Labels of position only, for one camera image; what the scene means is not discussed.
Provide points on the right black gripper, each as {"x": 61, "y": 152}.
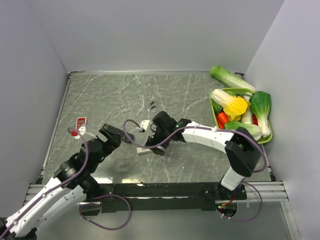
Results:
{"x": 152, "y": 141}

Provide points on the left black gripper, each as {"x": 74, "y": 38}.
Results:
{"x": 112, "y": 143}

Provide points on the black TV remote control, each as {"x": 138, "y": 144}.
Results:
{"x": 116, "y": 131}

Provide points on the white slim remote control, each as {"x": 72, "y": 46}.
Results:
{"x": 141, "y": 151}

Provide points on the red white AC remote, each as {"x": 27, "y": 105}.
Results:
{"x": 80, "y": 121}

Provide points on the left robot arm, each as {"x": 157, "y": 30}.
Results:
{"x": 71, "y": 182}

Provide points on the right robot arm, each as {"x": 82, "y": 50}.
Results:
{"x": 242, "y": 150}

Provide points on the orange carrot toy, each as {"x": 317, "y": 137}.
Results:
{"x": 222, "y": 119}

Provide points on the green plastic basket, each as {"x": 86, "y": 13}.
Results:
{"x": 241, "y": 92}

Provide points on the yellow white cabbage toy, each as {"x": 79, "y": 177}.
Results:
{"x": 233, "y": 106}

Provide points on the napa cabbage on table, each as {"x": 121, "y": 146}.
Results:
{"x": 229, "y": 79}

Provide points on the white radish toy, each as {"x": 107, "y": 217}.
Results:
{"x": 247, "y": 117}

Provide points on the light green cabbage front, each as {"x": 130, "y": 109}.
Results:
{"x": 253, "y": 129}

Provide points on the red pepper toy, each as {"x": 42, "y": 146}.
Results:
{"x": 255, "y": 121}

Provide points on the dark green bok choy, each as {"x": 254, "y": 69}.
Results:
{"x": 261, "y": 105}

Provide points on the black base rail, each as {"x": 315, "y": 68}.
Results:
{"x": 114, "y": 197}

